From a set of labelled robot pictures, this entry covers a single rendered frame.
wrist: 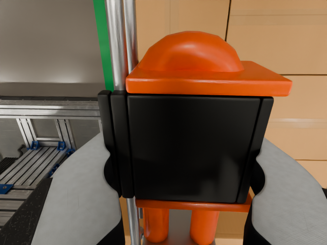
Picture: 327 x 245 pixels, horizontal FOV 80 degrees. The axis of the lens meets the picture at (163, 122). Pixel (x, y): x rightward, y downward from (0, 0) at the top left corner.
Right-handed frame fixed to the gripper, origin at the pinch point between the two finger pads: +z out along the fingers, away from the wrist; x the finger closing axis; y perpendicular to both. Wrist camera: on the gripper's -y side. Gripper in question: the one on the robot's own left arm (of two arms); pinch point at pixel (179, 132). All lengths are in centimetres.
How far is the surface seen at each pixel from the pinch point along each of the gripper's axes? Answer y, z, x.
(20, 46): 8, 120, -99
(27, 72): 25, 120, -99
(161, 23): -6, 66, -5
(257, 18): -8, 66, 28
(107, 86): 34, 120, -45
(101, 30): -2, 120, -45
